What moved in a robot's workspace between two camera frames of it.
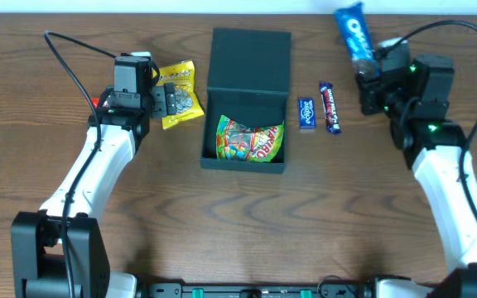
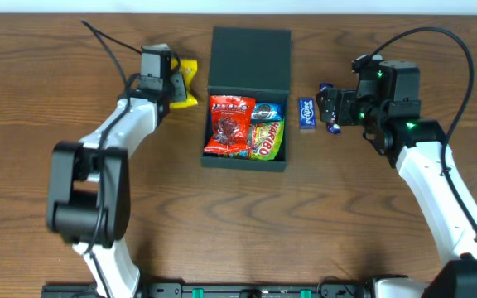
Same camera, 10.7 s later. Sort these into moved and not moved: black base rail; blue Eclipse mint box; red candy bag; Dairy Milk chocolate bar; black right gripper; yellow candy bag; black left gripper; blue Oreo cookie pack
Moved: yellow candy bag; black right gripper; red candy bag; black left gripper; blue Oreo cookie pack
Not moved: black base rail; blue Eclipse mint box; Dairy Milk chocolate bar
